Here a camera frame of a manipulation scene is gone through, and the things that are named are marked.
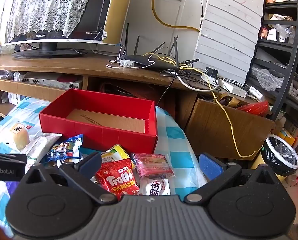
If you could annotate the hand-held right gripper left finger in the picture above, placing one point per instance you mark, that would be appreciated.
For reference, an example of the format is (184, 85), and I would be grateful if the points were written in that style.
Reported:
(90, 163)

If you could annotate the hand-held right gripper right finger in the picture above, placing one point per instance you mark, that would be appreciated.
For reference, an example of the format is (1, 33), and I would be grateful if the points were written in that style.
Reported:
(210, 163)

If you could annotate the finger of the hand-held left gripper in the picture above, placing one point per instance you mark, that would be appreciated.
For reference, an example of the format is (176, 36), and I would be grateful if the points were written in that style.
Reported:
(6, 159)

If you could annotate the purple snack packet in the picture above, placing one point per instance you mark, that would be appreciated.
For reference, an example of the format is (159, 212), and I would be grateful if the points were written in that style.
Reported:
(11, 187)

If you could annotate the yellow green snack packet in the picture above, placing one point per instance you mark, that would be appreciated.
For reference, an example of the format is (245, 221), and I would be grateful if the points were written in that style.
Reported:
(115, 155)

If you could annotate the blue snack packet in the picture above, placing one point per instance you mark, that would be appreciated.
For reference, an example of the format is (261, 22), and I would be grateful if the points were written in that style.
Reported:
(66, 150)

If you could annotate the pale yellow bun packet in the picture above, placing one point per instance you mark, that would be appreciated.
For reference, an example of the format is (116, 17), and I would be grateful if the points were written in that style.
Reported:
(20, 135)

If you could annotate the red gummy packet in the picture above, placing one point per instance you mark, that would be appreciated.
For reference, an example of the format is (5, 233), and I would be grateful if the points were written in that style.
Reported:
(116, 177)

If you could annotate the red cardboard box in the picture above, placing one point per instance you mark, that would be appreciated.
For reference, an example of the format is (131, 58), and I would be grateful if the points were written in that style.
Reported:
(94, 132)

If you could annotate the silver white snack packet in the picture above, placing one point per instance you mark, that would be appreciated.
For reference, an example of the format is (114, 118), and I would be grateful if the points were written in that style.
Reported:
(40, 143)

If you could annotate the pink clear snack packet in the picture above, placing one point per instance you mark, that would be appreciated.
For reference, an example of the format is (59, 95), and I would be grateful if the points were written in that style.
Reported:
(154, 166)

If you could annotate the black white snack packet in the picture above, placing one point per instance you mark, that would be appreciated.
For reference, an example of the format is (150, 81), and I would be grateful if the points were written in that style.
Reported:
(155, 187)

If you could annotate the blue checkered tablecloth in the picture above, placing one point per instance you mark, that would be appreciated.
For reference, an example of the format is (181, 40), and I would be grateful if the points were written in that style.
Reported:
(178, 150)

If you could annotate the brown ribbons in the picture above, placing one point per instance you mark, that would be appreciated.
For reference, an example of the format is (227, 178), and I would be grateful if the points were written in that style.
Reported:
(230, 100)

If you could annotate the red plastic bag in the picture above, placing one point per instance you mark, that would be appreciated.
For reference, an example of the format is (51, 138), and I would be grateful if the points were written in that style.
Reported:
(255, 108)

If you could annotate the cream trash bin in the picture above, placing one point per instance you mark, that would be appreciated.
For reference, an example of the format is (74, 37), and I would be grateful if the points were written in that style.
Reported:
(281, 155)

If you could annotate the white modem box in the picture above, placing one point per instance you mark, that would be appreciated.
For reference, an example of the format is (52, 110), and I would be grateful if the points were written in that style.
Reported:
(235, 88)

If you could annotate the white power strip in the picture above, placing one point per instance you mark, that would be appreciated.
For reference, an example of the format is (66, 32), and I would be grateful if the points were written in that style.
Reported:
(210, 80)

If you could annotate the small white device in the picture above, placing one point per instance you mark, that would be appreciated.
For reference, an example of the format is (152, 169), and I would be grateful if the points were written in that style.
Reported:
(256, 93)

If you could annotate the clear plastic bag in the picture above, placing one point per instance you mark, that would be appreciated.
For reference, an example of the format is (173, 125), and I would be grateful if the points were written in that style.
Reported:
(7, 75)

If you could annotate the dark red cloth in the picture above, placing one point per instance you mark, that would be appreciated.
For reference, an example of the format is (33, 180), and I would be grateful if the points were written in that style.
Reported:
(66, 79)

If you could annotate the silver media player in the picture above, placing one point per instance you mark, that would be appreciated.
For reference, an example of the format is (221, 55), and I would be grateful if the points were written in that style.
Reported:
(49, 82)

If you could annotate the black plug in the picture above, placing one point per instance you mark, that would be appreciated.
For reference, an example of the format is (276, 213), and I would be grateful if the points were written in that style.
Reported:
(211, 71)

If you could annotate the wooden television stand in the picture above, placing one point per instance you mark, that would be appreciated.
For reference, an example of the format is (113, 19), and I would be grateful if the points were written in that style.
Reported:
(89, 65)

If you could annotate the bubble wrap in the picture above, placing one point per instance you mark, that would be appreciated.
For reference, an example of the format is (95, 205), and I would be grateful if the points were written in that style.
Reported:
(271, 80)

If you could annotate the white power adapter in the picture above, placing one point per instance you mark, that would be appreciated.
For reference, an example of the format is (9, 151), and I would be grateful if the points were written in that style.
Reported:
(127, 62)

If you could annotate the black router with antennas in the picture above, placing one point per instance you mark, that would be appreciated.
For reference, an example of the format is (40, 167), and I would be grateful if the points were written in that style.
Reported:
(144, 60)

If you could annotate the stack of white foam boards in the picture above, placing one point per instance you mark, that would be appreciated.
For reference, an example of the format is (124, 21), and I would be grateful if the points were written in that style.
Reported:
(228, 30)

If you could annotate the black shelf rack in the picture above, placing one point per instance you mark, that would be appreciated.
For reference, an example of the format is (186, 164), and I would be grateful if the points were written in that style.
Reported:
(292, 55)

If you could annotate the red can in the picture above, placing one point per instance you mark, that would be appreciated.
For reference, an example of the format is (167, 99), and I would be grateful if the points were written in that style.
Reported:
(264, 33)

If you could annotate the small white box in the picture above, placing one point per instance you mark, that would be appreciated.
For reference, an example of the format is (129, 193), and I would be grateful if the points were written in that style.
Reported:
(273, 35)

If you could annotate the flat screen television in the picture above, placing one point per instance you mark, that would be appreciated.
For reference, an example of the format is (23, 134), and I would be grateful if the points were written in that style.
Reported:
(89, 17)

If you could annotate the white lace cloth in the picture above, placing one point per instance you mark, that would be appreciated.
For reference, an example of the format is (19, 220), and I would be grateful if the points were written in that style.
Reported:
(46, 5)

